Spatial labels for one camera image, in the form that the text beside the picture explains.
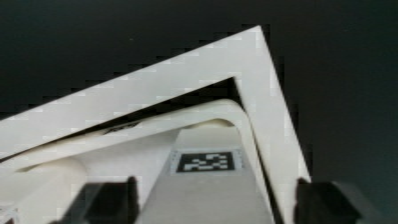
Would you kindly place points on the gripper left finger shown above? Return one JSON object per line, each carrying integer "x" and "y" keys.
{"x": 105, "y": 204}

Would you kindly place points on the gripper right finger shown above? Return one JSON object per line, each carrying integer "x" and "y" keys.
{"x": 332, "y": 204}

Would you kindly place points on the white desk top tray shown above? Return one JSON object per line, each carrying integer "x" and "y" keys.
{"x": 103, "y": 157}

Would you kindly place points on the white right rail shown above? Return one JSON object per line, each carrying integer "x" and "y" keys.
{"x": 222, "y": 72}

